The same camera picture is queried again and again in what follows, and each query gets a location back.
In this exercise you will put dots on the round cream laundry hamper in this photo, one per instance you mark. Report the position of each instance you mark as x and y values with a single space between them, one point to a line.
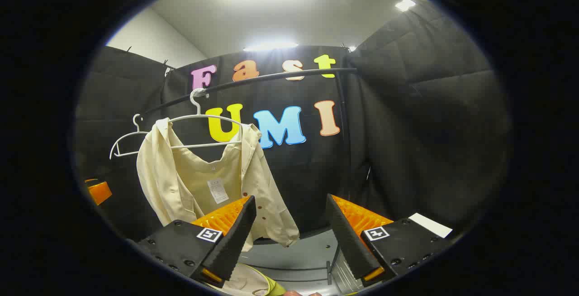
244 282

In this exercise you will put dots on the white slatted cabinet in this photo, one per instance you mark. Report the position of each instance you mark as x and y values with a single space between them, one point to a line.
346 278

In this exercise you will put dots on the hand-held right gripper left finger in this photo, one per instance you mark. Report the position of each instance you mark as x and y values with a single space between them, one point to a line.
235 241

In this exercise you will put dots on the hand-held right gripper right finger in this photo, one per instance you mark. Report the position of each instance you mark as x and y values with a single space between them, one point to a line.
346 241

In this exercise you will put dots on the small ceiling light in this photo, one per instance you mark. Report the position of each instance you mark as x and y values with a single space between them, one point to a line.
405 4

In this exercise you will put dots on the black backdrop cloth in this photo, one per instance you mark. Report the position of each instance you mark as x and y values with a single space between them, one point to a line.
429 128

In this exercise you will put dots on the long ceiling light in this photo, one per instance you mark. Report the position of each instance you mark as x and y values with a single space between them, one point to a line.
270 46

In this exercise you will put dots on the white hanger with taped hook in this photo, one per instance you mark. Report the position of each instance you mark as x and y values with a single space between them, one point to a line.
198 111

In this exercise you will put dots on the white plastic hanger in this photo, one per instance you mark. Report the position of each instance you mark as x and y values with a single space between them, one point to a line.
138 128

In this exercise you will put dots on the cream button shirt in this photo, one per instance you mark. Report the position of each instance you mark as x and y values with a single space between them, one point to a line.
190 183

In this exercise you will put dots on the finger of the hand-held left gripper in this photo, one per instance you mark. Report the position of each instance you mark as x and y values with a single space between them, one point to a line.
99 193

